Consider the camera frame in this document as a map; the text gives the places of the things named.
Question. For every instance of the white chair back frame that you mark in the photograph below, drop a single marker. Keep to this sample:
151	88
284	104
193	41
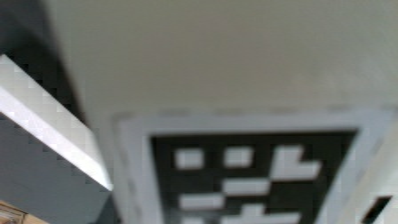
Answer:
238	92

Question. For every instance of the white front barrier rail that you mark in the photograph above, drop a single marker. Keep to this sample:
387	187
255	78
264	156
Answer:
37	113

